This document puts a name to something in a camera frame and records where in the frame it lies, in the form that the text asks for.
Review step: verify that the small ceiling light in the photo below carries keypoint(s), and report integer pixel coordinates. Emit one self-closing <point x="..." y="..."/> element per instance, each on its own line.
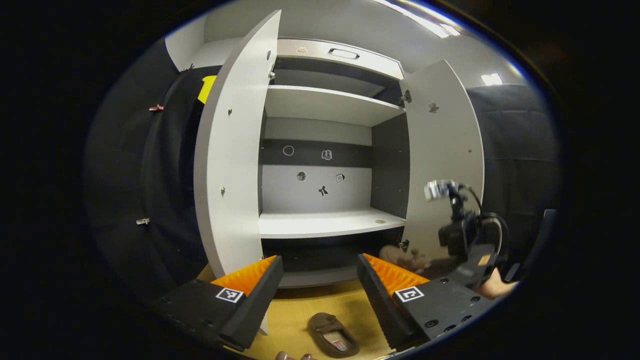
<point x="492" y="79"/>

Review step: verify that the beige cabinet drawer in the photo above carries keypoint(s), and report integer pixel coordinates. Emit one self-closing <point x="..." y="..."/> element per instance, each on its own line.
<point x="310" y="50"/>

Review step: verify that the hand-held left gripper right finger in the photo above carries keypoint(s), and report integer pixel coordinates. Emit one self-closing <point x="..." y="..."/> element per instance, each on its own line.
<point x="377" y="300"/>

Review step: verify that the black clip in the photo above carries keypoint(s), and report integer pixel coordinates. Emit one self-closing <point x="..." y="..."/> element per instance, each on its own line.
<point x="186" y="69"/>

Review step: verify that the person's foot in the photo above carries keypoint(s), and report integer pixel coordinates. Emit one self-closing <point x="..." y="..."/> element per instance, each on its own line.
<point x="287" y="356"/>

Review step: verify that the brown shoe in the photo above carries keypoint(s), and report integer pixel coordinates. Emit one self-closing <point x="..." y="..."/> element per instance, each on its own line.
<point x="400" y="256"/>
<point x="325" y="322"/>

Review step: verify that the white shoe cabinet door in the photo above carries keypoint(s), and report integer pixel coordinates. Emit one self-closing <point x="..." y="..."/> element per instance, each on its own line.
<point x="235" y="150"/>
<point x="445" y="145"/>

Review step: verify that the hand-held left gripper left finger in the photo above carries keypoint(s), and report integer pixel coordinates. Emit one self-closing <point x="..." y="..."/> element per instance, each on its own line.
<point x="260" y="300"/>

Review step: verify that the red clip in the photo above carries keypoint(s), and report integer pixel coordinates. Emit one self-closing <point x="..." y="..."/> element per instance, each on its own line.
<point x="156" y="107"/>

